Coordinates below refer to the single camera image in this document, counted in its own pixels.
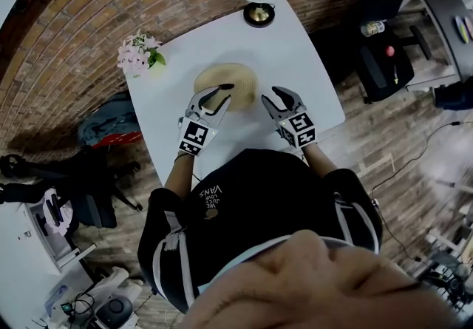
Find pink and black device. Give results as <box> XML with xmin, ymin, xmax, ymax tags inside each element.
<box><xmin>41</xmin><ymin>189</ymin><xmax>75</xmax><ymax>237</ymax></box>

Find person's black shirt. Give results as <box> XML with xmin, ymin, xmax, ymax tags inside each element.
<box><xmin>137</xmin><ymin>148</ymin><xmax>384</xmax><ymax>314</ymax></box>

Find black office chair with armrests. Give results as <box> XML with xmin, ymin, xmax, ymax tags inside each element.
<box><xmin>355</xmin><ymin>0</ymin><xmax>437</xmax><ymax>105</ymax></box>

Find pink flowers in white vase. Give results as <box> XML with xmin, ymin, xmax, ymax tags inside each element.
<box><xmin>117</xmin><ymin>30</ymin><xmax>167</xmax><ymax>79</ymax></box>

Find dark desk white frame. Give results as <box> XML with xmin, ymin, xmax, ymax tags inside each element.
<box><xmin>398</xmin><ymin>0</ymin><xmax>473</xmax><ymax>92</ymax></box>

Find black floor cable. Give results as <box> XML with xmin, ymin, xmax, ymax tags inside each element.
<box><xmin>370</xmin><ymin>121</ymin><xmax>463</xmax><ymax>196</ymax></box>

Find person's right forearm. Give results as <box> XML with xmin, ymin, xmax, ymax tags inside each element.
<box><xmin>300</xmin><ymin>142</ymin><xmax>339</xmax><ymax>180</ymax></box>

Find clear plastic bottle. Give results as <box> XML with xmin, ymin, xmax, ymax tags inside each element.
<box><xmin>360</xmin><ymin>19</ymin><xmax>387</xmax><ymax>38</ymax></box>

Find person's face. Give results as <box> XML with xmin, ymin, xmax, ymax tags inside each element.
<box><xmin>179</xmin><ymin>229</ymin><xmax>460</xmax><ymax>329</ymax></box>

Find black round device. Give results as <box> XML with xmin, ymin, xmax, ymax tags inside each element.
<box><xmin>96</xmin><ymin>294</ymin><xmax>134</xmax><ymax>325</ymax></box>

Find person's left forearm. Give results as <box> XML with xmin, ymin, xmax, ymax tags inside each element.
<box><xmin>163</xmin><ymin>152</ymin><xmax>195</xmax><ymax>198</ymax></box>

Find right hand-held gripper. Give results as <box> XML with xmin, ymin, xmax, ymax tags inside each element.
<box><xmin>261</xmin><ymin>86</ymin><xmax>318</xmax><ymax>149</ymax></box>

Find white cabinet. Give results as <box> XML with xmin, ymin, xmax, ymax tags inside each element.
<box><xmin>0</xmin><ymin>201</ymin><xmax>98</xmax><ymax>329</ymax></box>

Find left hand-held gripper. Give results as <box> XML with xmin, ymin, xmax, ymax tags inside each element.
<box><xmin>177</xmin><ymin>83</ymin><xmax>236</xmax><ymax>157</ymax></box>

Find blue and red bag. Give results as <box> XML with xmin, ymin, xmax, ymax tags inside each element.
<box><xmin>77</xmin><ymin>92</ymin><xmax>140</xmax><ymax>147</ymax></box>

